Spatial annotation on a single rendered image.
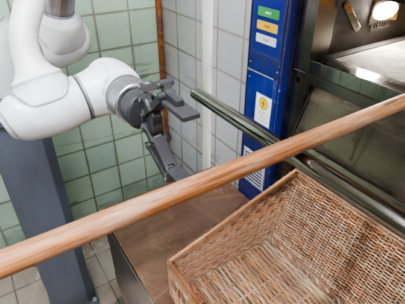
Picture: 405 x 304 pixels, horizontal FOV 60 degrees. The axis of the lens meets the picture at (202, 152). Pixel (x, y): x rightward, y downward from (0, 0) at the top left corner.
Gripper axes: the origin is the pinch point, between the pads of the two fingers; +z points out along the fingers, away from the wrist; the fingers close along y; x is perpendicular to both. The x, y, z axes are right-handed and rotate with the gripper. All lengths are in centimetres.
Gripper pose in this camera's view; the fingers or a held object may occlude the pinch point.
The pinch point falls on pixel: (188, 152)
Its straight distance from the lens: 56.8
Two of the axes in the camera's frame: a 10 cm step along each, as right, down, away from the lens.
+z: 5.4, 4.7, -7.0
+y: 0.0, 8.3, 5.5
